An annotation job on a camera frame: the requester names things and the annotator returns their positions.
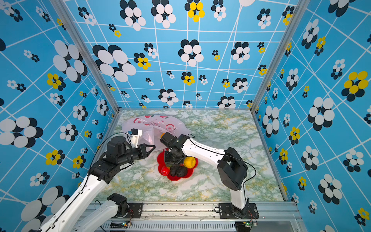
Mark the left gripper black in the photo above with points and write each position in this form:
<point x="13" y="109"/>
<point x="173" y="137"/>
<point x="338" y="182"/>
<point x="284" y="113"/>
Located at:
<point x="144" y="153"/>

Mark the yellow star fruit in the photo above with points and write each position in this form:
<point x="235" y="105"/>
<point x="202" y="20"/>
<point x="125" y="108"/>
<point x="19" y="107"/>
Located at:
<point x="189" y="162"/>

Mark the pink translucent plastic bag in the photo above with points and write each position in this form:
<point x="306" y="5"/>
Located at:
<point x="153" y="127"/>

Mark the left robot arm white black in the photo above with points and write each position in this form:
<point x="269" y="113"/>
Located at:
<point x="55" y="212"/>

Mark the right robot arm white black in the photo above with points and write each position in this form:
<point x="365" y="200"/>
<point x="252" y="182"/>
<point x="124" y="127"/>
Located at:
<point x="231" y="167"/>

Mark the red flower-shaped plate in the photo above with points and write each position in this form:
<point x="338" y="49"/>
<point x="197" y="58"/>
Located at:
<point x="161" y="162"/>

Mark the dark avocado left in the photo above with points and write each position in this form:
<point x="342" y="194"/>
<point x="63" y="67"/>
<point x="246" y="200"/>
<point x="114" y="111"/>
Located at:
<point x="173" y="170"/>

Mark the dark avocado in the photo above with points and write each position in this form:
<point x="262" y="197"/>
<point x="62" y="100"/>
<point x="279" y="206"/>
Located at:
<point x="182" y="171"/>
<point x="173" y="170"/>

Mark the dark avocado right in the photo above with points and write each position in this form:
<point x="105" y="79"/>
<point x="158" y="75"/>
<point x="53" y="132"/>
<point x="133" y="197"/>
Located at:
<point x="182" y="171"/>

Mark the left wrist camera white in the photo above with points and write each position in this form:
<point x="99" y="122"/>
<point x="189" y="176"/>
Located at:
<point x="134" y="136"/>

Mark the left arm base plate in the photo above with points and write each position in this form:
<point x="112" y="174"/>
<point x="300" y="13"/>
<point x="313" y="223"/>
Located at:
<point x="136" y="209"/>

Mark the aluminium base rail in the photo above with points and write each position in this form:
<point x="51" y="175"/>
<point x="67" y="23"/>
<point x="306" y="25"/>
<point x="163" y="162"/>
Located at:
<point x="204" y="217"/>

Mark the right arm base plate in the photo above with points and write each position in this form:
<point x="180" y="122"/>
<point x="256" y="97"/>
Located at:
<point x="229" y="211"/>

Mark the left aluminium corner post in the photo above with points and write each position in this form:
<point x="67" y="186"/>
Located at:
<point x="61" y="10"/>

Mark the aluminium corner post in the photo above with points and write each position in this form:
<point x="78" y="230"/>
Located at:
<point x="294" y="22"/>
<point x="61" y="10"/>

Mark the right aluminium corner post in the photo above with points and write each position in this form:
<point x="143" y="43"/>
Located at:
<point x="294" y="22"/>

